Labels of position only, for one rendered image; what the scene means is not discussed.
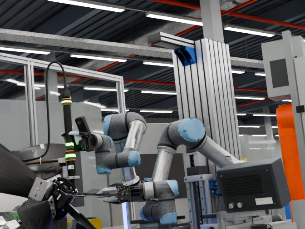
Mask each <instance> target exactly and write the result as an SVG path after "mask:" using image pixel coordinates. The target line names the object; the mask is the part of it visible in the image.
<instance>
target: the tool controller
mask: <svg viewBox="0 0 305 229"><path fill-rule="evenodd" d="M216 173H217V176H218V180H219V184H220V188H221V193H222V196H223V200H224V204H225V208H226V212H227V213H234V212H246V211H257V210H268V209H281V208H283V207H284V206H286V205H287V204H288V203H289V202H290V201H291V197H290V192H289V188H288V184H287V181H286V176H285V172H284V168H283V164H282V160H281V158H280V157H279V158H272V159H263V160H256V161H249V162H243V163H236V164H228V165H226V166H224V167H222V168H221V169H219V170H217V171H216Z"/></svg>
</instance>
